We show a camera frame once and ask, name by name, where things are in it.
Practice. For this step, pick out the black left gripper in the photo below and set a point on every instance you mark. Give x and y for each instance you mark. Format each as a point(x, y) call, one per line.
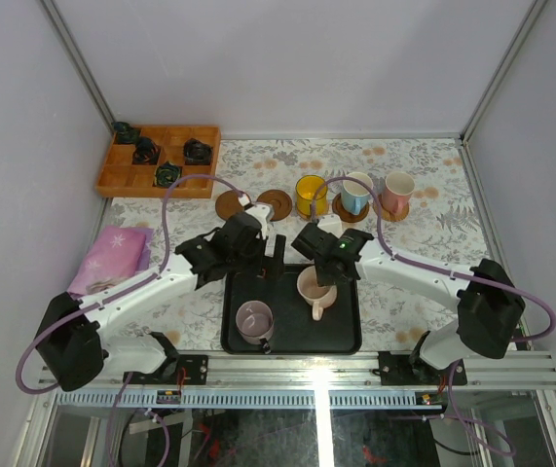
point(268, 258)

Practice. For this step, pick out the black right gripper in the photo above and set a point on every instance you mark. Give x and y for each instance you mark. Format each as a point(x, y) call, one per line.
point(324, 279)

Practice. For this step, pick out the light pink mug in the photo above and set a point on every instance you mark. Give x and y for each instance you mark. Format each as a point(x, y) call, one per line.
point(320, 298)

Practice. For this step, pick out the brown wooden coaster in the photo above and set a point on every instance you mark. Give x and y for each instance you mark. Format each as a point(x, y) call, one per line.
point(280, 201)
point(230, 203)
point(345, 215)

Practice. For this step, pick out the blue mug cream inside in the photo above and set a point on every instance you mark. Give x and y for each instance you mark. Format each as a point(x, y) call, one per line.
point(355, 192)

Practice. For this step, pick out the yellow glass cup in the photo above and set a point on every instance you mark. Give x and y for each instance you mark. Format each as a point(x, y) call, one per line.
point(309, 189)

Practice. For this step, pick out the pink mug cream inside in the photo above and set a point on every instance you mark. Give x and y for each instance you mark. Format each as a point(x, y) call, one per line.
point(398, 189)

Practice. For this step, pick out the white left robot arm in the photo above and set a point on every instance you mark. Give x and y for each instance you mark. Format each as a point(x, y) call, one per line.
point(79, 339)

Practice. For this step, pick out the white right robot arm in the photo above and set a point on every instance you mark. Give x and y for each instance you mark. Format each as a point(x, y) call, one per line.
point(488, 310)

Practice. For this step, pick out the mauve mug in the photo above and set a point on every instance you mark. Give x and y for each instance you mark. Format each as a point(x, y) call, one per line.
point(255, 323)

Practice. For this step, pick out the black serving tray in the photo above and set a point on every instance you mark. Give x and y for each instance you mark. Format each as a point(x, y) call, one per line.
point(295, 332)

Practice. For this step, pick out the dark rolled fabric bundle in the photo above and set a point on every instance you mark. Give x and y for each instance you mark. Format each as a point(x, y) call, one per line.
point(125, 134)
point(196, 152)
point(146, 151)

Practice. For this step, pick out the purple patterned cloth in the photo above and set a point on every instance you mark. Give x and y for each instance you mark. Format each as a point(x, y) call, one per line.
point(116, 255)

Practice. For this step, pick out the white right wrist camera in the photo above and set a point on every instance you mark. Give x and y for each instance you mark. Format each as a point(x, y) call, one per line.
point(331, 223)

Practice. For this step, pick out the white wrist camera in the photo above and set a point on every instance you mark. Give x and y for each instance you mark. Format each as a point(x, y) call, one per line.
point(331, 223)
point(262, 212)

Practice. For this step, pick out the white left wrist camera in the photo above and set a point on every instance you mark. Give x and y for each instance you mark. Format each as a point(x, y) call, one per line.
point(262, 212)

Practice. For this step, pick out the aluminium front frame rail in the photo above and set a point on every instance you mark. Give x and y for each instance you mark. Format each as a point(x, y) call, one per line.
point(517, 371)

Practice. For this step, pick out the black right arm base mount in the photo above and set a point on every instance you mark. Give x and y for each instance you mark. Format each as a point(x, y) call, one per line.
point(408, 369)

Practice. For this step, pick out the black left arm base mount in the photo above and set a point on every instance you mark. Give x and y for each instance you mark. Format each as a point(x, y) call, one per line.
point(181, 371)

